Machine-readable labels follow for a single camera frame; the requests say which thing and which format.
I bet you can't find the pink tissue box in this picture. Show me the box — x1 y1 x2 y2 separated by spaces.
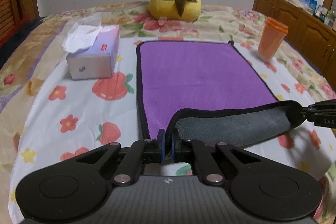
62 24 120 80

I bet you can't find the white strawberry print cloth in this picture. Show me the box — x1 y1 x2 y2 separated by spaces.
8 39 335 223

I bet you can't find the floral bed sheet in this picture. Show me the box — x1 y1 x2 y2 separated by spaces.
1 2 335 223

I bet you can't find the blue picture box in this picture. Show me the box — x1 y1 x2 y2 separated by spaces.
299 0 317 15

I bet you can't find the wooden sideboard cabinet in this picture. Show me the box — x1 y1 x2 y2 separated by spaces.
253 0 335 86

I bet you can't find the orange plastic cup with lid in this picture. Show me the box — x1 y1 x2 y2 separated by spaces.
257 17 288 61

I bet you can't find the purple grey microfiber towel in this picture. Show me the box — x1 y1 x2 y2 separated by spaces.
136 41 303 147

